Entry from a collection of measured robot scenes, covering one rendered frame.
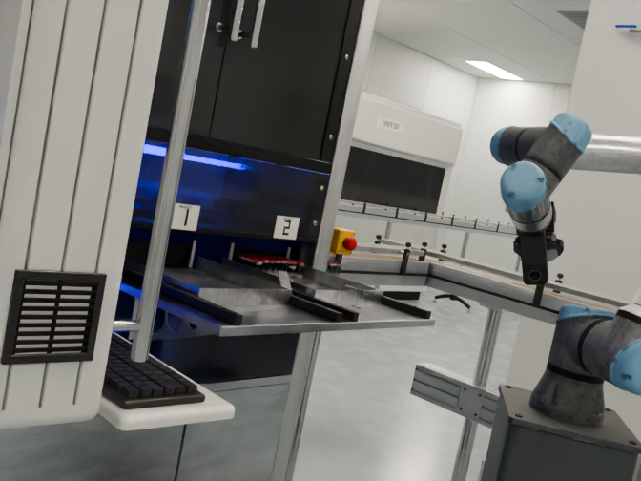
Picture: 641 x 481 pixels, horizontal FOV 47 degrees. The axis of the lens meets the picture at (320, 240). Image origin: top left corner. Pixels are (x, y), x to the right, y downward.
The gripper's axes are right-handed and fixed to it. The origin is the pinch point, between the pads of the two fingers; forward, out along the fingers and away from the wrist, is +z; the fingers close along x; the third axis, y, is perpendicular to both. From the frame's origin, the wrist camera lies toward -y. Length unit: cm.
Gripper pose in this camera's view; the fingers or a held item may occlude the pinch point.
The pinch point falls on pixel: (542, 260)
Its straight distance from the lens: 159.3
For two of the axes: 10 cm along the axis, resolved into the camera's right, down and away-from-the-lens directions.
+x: -9.3, 0.4, 3.7
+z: 3.6, 3.5, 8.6
